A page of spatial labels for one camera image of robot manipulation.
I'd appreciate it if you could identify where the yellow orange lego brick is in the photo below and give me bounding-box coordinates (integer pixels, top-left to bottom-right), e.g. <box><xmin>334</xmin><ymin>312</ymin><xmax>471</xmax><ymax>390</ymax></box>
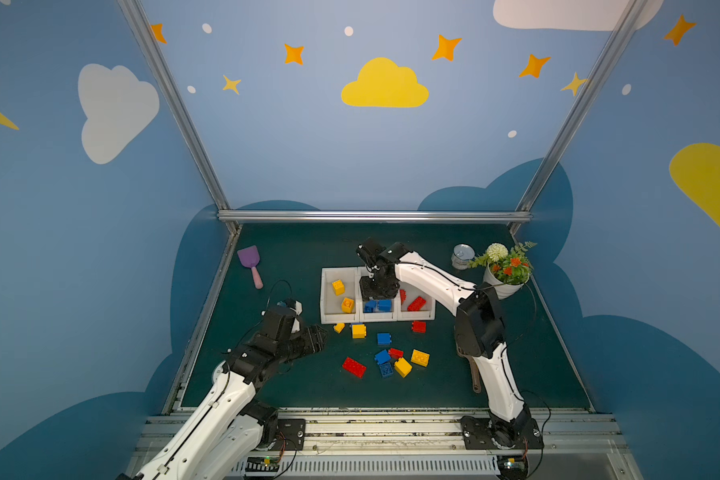
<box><xmin>341</xmin><ymin>298</ymin><xmax>355</xmax><ymax>314</ymax></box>

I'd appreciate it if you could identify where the red lego bottom brick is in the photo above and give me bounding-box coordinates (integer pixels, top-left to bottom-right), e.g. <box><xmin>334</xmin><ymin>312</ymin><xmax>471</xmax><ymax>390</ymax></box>
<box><xmin>407</xmin><ymin>296</ymin><xmax>427</xmax><ymax>312</ymax></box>

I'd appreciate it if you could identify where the yellow lego square brick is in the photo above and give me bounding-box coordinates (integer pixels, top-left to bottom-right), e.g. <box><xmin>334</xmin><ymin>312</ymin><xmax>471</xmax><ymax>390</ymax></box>
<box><xmin>351</xmin><ymin>324</ymin><xmax>367</xmax><ymax>339</ymax></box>

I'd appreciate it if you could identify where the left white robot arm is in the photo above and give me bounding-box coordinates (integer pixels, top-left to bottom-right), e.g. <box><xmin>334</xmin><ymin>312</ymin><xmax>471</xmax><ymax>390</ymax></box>
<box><xmin>134</xmin><ymin>299</ymin><xmax>327</xmax><ymax>479</ymax></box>

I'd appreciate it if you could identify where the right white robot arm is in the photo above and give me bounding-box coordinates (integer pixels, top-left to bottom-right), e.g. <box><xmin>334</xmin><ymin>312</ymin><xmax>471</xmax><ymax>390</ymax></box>
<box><xmin>356</xmin><ymin>238</ymin><xmax>532</xmax><ymax>448</ymax></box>

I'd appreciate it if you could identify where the middle white bin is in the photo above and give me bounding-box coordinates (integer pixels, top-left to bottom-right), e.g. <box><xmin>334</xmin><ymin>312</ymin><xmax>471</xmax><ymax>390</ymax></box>
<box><xmin>356</xmin><ymin>267</ymin><xmax>399</xmax><ymax>323</ymax></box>

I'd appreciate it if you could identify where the white bin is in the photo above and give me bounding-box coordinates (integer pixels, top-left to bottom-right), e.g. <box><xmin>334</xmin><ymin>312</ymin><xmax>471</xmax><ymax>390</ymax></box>
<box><xmin>395</xmin><ymin>281</ymin><xmax>436</xmax><ymax>322</ymax></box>
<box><xmin>356</xmin><ymin>267</ymin><xmax>399</xmax><ymax>323</ymax></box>
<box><xmin>320</xmin><ymin>267</ymin><xmax>360</xmax><ymax>325</ymax></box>

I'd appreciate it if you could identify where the right white bin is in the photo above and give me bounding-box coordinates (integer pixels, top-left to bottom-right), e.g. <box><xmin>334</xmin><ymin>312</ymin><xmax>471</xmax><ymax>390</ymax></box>
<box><xmin>395</xmin><ymin>281</ymin><xmax>436</xmax><ymax>322</ymax></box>

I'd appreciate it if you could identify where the blue lego floor brick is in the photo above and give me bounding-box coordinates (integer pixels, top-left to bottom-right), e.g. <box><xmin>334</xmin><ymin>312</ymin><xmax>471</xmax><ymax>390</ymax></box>
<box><xmin>377</xmin><ymin>333</ymin><xmax>392</xmax><ymax>346</ymax></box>

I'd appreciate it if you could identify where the red lego floor brick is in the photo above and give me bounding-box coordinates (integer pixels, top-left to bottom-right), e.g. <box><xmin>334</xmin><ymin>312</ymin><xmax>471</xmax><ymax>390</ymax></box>
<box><xmin>411</xmin><ymin>321</ymin><xmax>427</xmax><ymax>333</ymax></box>

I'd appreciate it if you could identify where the left white bin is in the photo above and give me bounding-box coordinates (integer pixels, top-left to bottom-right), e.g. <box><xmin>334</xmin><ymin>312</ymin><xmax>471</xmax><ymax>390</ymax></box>
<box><xmin>320</xmin><ymin>267</ymin><xmax>360</xmax><ymax>325</ymax></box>

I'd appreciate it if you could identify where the tape roll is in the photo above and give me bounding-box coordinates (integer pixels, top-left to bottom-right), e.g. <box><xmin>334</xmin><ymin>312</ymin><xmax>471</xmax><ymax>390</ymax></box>
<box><xmin>212</xmin><ymin>361</ymin><xmax>229</xmax><ymax>390</ymax></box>

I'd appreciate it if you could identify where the small red lego brick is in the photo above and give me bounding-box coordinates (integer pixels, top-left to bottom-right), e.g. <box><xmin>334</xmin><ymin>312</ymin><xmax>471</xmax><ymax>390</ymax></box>
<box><xmin>387</xmin><ymin>348</ymin><xmax>404</xmax><ymax>359</ymax></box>

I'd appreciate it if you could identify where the red lego long brick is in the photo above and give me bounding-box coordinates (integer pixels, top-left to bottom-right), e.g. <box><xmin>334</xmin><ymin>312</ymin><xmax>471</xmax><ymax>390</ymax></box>
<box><xmin>342</xmin><ymin>357</ymin><xmax>367</xmax><ymax>378</ymax></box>

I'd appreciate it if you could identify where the silver tin can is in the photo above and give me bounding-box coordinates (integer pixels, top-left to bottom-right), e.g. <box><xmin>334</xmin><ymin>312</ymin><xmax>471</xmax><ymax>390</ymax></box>
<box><xmin>451</xmin><ymin>244</ymin><xmax>475</xmax><ymax>270</ymax></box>

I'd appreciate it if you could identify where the purple toy shovel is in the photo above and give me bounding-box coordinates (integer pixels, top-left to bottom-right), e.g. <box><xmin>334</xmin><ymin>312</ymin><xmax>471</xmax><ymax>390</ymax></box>
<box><xmin>237</xmin><ymin>245</ymin><xmax>264</xmax><ymax>290</ymax></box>

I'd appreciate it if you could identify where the brown slotted scoop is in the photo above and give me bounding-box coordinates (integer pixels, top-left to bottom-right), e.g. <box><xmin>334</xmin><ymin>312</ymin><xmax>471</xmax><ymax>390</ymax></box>
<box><xmin>456</xmin><ymin>346</ymin><xmax>482</xmax><ymax>394</ymax></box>

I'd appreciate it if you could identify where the left controller board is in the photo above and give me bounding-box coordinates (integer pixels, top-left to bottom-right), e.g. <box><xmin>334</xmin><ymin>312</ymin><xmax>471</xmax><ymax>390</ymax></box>
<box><xmin>244</xmin><ymin>456</ymin><xmax>281</xmax><ymax>476</ymax></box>

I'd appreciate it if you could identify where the controller board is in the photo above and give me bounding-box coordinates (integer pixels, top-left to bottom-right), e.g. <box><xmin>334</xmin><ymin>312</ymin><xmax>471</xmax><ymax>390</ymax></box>
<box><xmin>244</xmin><ymin>456</ymin><xmax>281</xmax><ymax>476</ymax></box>
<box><xmin>497</xmin><ymin>456</ymin><xmax>529</xmax><ymax>480</ymax></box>

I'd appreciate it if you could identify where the potted flower plant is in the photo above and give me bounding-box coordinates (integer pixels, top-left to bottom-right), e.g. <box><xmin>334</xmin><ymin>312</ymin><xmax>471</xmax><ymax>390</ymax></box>
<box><xmin>468</xmin><ymin>241</ymin><xmax>536</xmax><ymax>300</ymax></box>

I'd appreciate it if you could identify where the right controller board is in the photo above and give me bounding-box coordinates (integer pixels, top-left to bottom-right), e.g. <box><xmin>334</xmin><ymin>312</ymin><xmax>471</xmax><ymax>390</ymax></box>
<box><xmin>497</xmin><ymin>456</ymin><xmax>529</xmax><ymax>480</ymax></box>

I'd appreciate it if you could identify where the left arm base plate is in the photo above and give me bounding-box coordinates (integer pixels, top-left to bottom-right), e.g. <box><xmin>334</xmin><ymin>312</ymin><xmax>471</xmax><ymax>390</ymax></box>
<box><xmin>257</xmin><ymin>418</ymin><xmax>306</xmax><ymax>451</ymax></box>

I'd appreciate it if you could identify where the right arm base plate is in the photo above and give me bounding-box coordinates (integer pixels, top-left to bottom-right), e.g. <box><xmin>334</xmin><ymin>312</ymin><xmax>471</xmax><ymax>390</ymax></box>
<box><xmin>459</xmin><ymin>416</ymin><xmax>544</xmax><ymax>450</ymax></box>

